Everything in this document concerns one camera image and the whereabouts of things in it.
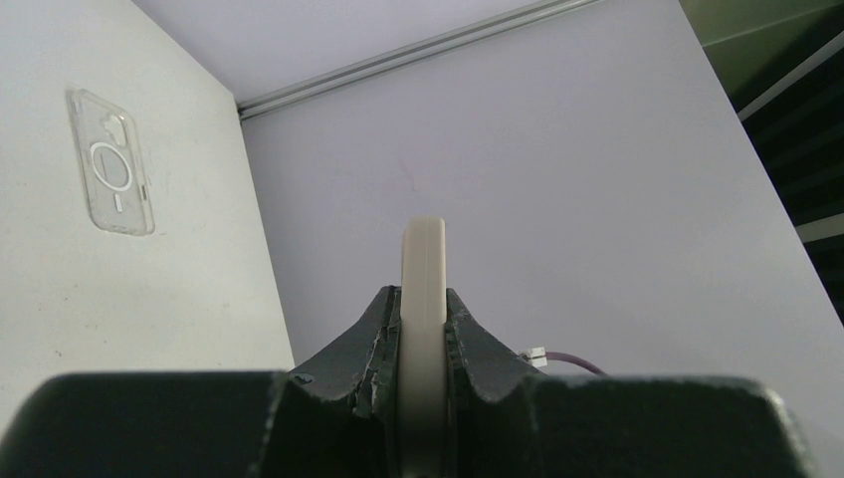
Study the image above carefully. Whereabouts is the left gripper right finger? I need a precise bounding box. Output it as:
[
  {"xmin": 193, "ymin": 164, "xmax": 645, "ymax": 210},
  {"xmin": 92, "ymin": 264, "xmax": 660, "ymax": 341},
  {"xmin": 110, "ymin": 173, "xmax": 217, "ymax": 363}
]
[{"xmin": 445, "ymin": 291, "xmax": 815, "ymax": 477}]

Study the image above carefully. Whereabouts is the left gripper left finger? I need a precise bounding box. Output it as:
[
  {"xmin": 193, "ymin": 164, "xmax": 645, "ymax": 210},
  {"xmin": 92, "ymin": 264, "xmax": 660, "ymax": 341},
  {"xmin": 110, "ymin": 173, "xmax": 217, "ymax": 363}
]
[{"xmin": 1, "ymin": 286, "xmax": 401, "ymax": 477}]

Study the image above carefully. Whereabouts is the clear phone case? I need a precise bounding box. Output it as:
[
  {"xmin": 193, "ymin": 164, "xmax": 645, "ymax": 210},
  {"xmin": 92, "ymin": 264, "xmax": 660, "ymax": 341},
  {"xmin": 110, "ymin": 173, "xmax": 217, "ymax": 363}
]
[{"xmin": 66, "ymin": 88, "xmax": 155, "ymax": 237}]

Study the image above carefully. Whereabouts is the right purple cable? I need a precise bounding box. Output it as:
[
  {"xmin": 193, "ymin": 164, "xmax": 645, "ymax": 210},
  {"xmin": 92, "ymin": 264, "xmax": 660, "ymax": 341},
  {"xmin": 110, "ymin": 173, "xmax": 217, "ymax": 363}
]
[{"xmin": 517, "ymin": 346, "xmax": 608, "ymax": 377}]

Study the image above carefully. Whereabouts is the enclosure corner aluminium post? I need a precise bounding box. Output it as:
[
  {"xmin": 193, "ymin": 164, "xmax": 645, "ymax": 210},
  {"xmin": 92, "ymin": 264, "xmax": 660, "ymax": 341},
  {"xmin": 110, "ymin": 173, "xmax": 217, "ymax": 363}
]
[{"xmin": 238, "ymin": 0, "xmax": 594, "ymax": 121}]

